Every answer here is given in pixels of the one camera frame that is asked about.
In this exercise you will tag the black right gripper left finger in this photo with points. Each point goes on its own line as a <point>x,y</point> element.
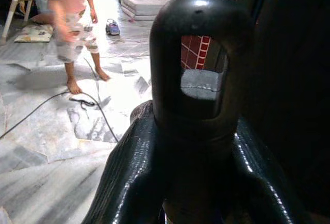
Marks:
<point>121,167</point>

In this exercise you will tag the person sitting on floor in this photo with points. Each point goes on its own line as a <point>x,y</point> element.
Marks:
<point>41,4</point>

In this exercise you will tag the white folded mattress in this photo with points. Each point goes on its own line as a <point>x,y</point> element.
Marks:
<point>143,6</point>

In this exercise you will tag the patterned floor cushion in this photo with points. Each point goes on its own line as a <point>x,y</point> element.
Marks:
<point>34,33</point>

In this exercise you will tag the red tiled pillar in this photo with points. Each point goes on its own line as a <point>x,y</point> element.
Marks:
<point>199,20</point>

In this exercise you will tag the purple toy car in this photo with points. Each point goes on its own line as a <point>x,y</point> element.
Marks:
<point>112,26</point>

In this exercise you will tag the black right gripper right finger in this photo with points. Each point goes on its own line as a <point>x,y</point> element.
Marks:
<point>260,180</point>

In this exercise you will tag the child in pink shirt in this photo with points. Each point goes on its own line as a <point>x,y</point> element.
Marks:
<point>72,17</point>

